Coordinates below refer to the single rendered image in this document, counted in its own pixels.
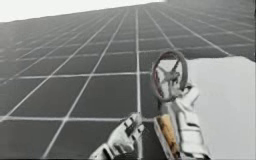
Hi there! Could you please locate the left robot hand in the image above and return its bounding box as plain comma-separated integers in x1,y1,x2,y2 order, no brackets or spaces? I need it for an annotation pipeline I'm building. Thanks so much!
121,111,146,138

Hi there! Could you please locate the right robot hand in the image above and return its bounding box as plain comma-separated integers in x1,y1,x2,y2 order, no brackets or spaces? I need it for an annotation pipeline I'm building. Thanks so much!
167,81,201,113

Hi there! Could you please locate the dark steering wheel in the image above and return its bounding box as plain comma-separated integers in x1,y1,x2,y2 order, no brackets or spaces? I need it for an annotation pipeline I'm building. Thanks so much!
151,49,190,103

